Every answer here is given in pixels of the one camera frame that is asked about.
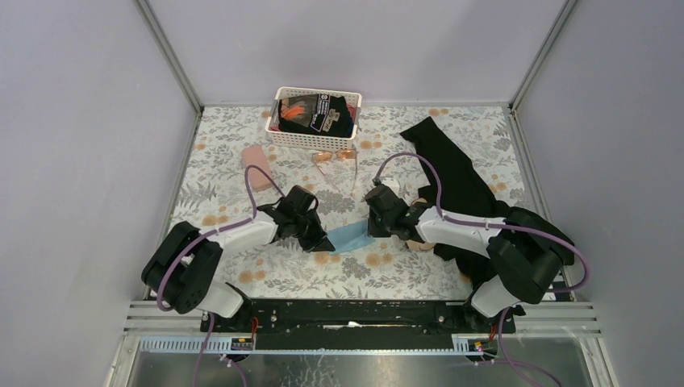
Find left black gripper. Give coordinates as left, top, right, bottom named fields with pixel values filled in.
left=291, top=209, right=336, bottom=254

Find plaid glasses case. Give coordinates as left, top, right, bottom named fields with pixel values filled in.
left=390, top=198, right=435, bottom=251

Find blue cleaning cloth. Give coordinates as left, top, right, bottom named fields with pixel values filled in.
left=327, top=221, right=374, bottom=254

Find orange lens sunglasses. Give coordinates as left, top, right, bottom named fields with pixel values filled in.
left=311, top=148, right=359, bottom=197

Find pink glasses case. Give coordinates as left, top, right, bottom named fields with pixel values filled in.
left=241, top=145, right=273, bottom=192

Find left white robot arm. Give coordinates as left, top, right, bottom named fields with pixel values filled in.
left=141, top=185, right=335, bottom=331

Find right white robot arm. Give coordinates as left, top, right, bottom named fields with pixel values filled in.
left=364, top=183, right=574, bottom=332

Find black garment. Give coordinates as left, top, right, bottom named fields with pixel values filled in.
left=400, top=117, right=544, bottom=287

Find white plastic basket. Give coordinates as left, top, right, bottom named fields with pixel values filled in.
left=265, top=86, right=362, bottom=151

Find black packaged items in basket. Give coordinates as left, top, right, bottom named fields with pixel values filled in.
left=277, top=94, right=354, bottom=138

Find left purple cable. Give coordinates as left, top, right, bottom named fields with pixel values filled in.
left=156, top=164, right=287, bottom=387

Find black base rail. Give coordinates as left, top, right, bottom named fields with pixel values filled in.
left=200, top=298, right=516, bottom=351

